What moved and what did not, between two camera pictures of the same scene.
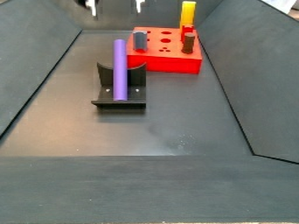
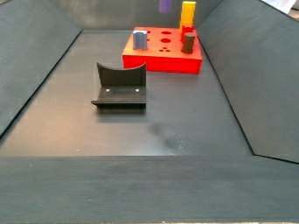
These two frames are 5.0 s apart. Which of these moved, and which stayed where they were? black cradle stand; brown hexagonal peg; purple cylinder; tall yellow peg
Moved: purple cylinder
Stayed: black cradle stand; brown hexagonal peg; tall yellow peg
